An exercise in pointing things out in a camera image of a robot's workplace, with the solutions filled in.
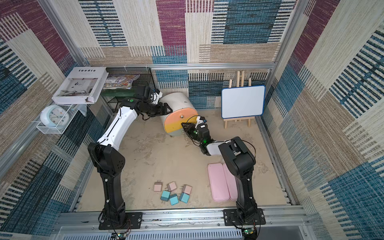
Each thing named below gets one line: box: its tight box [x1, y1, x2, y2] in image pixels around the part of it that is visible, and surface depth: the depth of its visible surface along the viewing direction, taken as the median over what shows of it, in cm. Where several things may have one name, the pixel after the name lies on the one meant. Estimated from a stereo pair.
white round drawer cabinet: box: [160, 92, 198, 136], surface depth 93 cm
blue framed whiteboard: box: [221, 85, 266, 119], surface depth 104 cm
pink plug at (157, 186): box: [153, 180, 163, 192], surface depth 84 cm
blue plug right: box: [179, 192, 190, 204], surface depth 81 cm
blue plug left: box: [160, 190, 171, 204], surface depth 81 cm
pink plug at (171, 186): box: [166, 181, 177, 193], surface depth 84 cm
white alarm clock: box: [40, 104, 70, 128], surface depth 66 cm
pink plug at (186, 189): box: [179, 184, 192, 195], surface depth 83 cm
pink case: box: [207, 162, 238, 202], surface depth 84 cm
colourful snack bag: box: [103, 74, 141, 90], surface depth 85 cm
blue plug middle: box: [169, 193, 179, 206], surface depth 80 cm
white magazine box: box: [51, 66, 109, 105], surface depth 76 cm
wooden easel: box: [223, 70, 255, 129], surface depth 99 cm
